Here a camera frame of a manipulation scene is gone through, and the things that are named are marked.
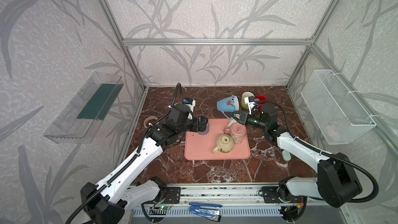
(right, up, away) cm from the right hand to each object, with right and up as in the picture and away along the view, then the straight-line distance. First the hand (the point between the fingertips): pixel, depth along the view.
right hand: (231, 110), depth 79 cm
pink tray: (-18, -22, +11) cm, 30 cm away
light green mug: (+14, +9, +25) cm, 30 cm away
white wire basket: (+43, -2, -16) cm, 46 cm away
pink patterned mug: (+4, -12, +5) cm, 14 cm away
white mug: (+2, -8, +12) cm, 15 cm away
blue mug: (-2, +3, -2) cm, 4 cm away
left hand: (-15, -2, -5) cm, 16 cm away
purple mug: (-12, -8, -12) cm, 19 cm away
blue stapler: (-11, -44, -11) cm, 47 cm away
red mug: (+25, +7, +27) cm, 37 cm away
